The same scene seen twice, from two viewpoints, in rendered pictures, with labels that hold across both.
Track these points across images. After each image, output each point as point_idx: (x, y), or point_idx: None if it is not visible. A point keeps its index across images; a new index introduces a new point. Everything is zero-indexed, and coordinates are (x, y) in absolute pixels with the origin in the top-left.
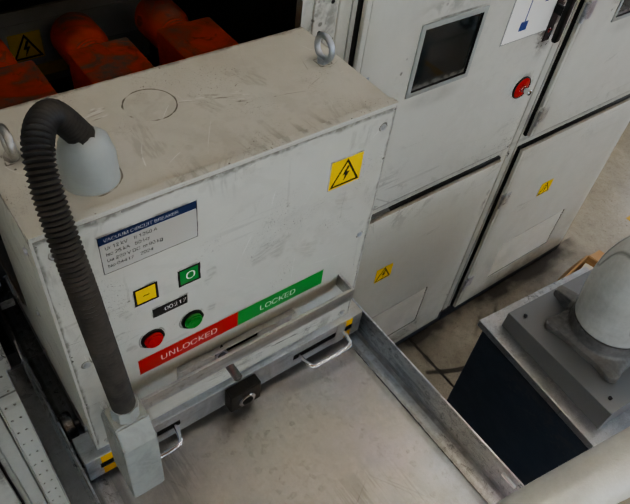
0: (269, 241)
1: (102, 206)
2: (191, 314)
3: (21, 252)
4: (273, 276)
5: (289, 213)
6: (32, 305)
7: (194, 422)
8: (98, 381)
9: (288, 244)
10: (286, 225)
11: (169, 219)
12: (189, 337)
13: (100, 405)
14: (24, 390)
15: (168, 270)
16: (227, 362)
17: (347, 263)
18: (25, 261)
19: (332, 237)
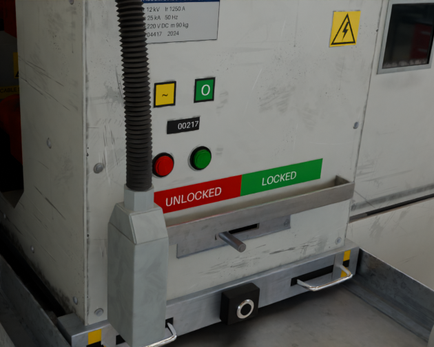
0: (276, 85)
1: None
2: (200, 149)
3: (57, 31)
4: (277, 140)
5: (295, 56)
6: (38, 155)
7: (184, 340)
8: (105, 203)
9: (293, 100)
10: (292, 71)
11: (195, 3)
12: (195, 186)
13: (100, 245)
14: None
15: (187, 72)
16: (232, 222)
17: (344, 163)
18: (60, 39)
19: (332, 114)
